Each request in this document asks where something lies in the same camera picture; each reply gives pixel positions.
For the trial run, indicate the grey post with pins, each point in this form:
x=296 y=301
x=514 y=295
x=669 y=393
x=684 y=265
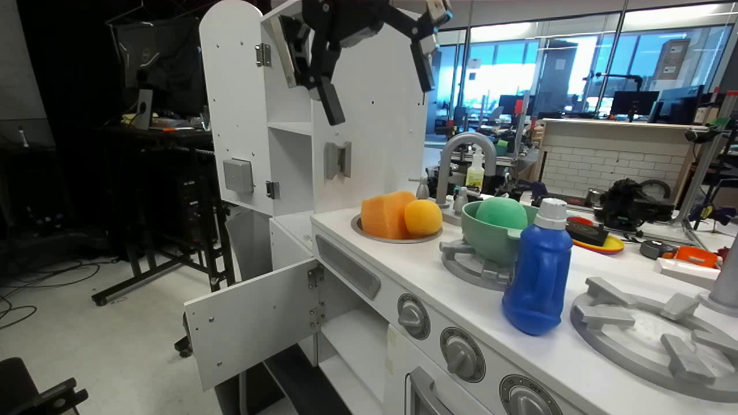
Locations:
x=727 y=279

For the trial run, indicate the grey stove knob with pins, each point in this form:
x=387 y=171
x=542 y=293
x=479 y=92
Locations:
x=413 y=314
x=527 y=397
x=462 y=354

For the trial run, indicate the black metal rack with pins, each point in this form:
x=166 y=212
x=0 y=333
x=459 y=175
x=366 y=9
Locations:
x=176 y=216

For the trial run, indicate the orange toy fruit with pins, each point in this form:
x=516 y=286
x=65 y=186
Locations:
x=383 y=216

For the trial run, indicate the green bowl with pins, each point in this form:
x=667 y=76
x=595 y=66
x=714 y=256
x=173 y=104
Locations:
x=488 y=238

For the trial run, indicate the orange hand tool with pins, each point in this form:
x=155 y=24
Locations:
x=696 y=256

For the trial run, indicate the blue detergent bottle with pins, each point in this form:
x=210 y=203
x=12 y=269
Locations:
x=538 y=277

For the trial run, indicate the yellow plate with toys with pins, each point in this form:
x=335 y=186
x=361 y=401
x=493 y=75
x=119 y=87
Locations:
x=595 y=234

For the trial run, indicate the white toy kitchen unit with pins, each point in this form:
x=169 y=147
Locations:
x=371 y=100

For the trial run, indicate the green foam ball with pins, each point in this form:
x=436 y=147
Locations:
x=503 y=212

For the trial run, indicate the black chair base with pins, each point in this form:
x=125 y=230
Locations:
x=37 y=393

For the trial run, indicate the yellow foam ball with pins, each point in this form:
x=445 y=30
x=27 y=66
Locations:
x=422 y=217

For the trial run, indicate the small spray bottle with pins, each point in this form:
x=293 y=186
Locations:
x=475 y=174

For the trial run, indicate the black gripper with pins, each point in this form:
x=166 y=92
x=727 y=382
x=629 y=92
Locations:
x=347 y=20

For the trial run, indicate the grey toy faucet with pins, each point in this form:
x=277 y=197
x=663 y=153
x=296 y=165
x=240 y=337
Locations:
x=445 y=161

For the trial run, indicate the grey burner grate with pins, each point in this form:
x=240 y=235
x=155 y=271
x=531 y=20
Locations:
x=660 y=347
x=470 y=269

